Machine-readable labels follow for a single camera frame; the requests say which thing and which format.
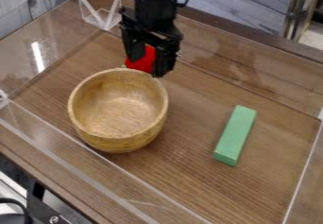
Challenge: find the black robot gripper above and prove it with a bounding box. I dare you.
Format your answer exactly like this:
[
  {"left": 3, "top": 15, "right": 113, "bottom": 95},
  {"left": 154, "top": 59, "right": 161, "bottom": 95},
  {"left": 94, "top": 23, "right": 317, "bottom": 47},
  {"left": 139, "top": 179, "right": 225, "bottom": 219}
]
[{"left": 119, "top": 1, "right": 183, "bottom": 78}]

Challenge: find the red knitted strawberry fruit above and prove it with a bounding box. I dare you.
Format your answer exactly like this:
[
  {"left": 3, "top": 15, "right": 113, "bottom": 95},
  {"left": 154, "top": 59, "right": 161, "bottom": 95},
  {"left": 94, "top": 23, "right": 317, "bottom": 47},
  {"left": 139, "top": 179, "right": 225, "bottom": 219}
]
[{"left": 125, "top": 45, "right": 155, "bottom": 73}]

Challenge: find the round wooden bowl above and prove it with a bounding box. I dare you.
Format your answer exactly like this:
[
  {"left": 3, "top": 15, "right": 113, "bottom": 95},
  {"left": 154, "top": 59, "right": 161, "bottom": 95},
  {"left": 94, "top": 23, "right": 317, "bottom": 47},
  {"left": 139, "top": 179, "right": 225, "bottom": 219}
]
[{"left": 67, "top": 68, "right": 170, "bottom": 153}]

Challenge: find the green rectangular block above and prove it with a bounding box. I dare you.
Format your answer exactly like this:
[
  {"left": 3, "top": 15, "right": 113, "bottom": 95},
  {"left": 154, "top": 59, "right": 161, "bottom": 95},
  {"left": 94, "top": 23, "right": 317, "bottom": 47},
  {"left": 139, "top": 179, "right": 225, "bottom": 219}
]
[{"left": 214, "top": 105, "right": 258, "bottom": 166}]

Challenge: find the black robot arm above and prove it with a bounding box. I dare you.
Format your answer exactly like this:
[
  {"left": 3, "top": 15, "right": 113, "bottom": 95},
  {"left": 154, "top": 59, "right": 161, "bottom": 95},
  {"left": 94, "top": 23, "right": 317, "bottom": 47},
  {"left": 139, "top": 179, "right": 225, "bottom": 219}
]
[{"left": 121, "top": 0, "right": 190, "bottom": 78}]

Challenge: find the metal table leg background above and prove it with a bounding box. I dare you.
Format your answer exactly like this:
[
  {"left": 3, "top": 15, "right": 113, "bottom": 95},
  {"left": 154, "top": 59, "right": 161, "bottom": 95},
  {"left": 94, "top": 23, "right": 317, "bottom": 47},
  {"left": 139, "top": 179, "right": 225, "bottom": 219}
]
[{"left": 283, "top": 0, "right": 318, "bottom": 42}]

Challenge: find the clear acrylic corner bracket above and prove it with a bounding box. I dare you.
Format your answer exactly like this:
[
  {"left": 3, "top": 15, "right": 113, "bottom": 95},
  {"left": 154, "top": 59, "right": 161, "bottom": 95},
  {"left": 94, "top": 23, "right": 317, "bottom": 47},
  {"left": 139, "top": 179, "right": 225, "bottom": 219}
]
[{"left": 79, "top": 0, "right": 122, "bottom": 31}]

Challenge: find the black cable lower left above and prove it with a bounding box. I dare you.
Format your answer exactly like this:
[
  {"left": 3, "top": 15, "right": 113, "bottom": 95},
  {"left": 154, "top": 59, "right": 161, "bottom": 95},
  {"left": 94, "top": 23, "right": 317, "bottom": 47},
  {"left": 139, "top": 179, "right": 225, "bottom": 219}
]
[{"left": 0, "top": 198, "right": 32, "bottom": 224}]

